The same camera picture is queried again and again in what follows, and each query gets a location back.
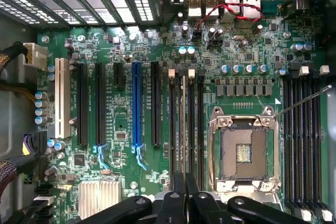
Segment dark braided cable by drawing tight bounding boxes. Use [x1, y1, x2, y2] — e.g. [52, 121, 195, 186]
[0, 153, 57, 183]

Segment silver socket cover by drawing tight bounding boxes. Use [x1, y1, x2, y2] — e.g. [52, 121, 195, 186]
[214, 176, 280, 201]

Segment white expansion slot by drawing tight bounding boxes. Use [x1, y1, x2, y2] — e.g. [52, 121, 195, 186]
[54, 57, 72, 140]

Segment black connector purple wires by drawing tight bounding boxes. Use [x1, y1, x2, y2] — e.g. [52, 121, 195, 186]
[22, 130, 48, 156]

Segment blue expansion slot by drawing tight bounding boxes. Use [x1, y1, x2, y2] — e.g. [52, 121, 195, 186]
[131, 61, 144, 148]

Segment red black twisted wire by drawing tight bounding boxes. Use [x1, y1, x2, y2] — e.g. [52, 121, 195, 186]
[195, 0, 265, 29]

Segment light blue slot latch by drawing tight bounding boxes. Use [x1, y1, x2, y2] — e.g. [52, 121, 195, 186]
[131, 144, 148, 172]
[93, 144, 110, 170]

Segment teal serial port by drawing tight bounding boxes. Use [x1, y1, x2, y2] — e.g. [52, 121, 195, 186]
[262, 0, 279, 15]

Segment white power connector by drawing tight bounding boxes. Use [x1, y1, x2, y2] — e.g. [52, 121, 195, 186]
[22, 41, 48, 72]

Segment silver power supply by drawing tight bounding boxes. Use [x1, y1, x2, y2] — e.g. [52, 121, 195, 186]
[0, 14, 40, 209]

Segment black SATA wire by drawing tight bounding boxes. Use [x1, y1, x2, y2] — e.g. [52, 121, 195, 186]
[7, 182, 56, 224]

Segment short black expansion slot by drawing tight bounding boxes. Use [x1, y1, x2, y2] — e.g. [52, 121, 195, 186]
[113, 62, 125, 88]

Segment black sleeved power cable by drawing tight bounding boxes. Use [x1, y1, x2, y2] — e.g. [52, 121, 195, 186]
[0, 40, 29, 65]

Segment silver USB port block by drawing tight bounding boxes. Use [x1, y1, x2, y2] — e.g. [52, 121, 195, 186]
[223, 0, 242, 16]
[187, 0, 204, 17]
[204, 0, 222, 17]

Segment CPU socket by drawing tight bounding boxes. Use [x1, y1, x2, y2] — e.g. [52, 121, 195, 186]
[208, 105, 282, 201]

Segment yellow braided cable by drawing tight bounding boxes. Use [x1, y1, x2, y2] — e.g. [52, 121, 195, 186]
[0, 52, 37, 104]

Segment long black expansion slot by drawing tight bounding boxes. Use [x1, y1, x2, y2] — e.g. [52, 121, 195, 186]
[77, 62, 90, 146]
[94, 62, 107, 146]
[150, 61, 162, 147]

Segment green motherboard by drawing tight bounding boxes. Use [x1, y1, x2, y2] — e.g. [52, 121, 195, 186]
[36, 0, 332, 224]

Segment black RAM slot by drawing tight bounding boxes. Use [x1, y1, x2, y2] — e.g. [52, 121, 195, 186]
[282, 76, 292, 208]
[167, 68, 176, 192]
[299, 65, 313, 222]
[188, 68, 197, 183]
[309, 63, 334, 222]
[197, 69, 206, 192]
[290, 62, 302, 217]
[176, 68, 184, 190]

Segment silver finned chipset heatsink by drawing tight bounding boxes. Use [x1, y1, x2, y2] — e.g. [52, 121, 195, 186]
[78, 180, 123, 221]

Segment thin metal locking lever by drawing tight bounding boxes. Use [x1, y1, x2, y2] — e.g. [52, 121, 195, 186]
[272, 84, 333, 119]

